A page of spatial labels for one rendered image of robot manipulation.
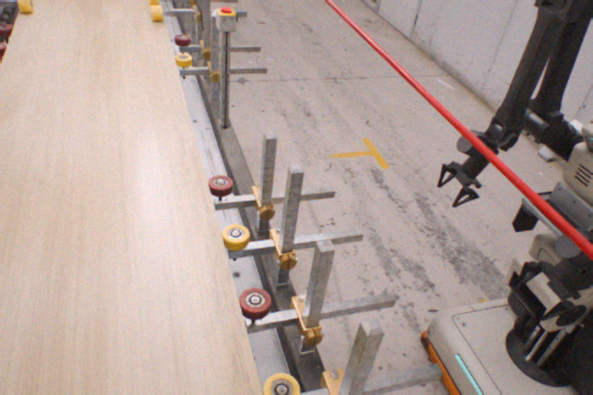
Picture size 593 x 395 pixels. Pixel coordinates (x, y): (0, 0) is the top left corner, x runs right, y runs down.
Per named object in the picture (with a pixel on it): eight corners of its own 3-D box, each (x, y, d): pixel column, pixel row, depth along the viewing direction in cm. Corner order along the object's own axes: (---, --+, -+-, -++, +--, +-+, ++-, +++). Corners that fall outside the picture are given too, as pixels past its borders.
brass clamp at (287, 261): (285, 238, 156) (287, 227, 152) (297, 269, 146) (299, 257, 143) (266, 241, 154) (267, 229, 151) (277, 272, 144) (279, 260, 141)
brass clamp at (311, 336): (308, 305, 139) (310, 293, 136) (324, 344, 129) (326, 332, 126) (288, 309, 137) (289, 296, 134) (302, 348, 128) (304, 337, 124)
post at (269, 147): (264, 242, 179) (274, 130, 149) (266, 249, 177) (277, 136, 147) (254, 243, 178) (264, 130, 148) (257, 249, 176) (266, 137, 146)
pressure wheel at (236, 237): (222, 270, 144) (222, 242, 136) (220, 250, 150) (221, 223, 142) (249, 268, 145) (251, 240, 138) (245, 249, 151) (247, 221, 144)
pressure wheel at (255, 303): (248, 344, 125) (251, 316, 118) (232, 323, 130) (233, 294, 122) (273, 330, 129) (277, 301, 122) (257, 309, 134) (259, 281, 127)
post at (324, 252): (305, 356, 142) (330, 236, 112) (309, 367, 140) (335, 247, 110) (294, 358, 141) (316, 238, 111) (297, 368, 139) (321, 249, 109)
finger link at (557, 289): (541, 327, 113) (574, 302, 108) (521, 301, 117) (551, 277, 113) (553, 329, 117) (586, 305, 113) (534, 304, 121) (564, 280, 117)
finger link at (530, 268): (521, 302, 117) (552, 278, 113) (502, 279, 122) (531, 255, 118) (534, 305, 121) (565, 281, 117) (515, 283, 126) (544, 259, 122)
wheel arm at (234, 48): (258, 51, 269) (259, 43, 266) (260, 53, 266) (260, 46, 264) (178, 51, 256) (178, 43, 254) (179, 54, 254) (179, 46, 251)
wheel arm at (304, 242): (357, 236, 160) (360, 227, 157) (362, 243, 157) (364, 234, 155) (227, 253, 147) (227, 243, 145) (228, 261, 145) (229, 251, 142)
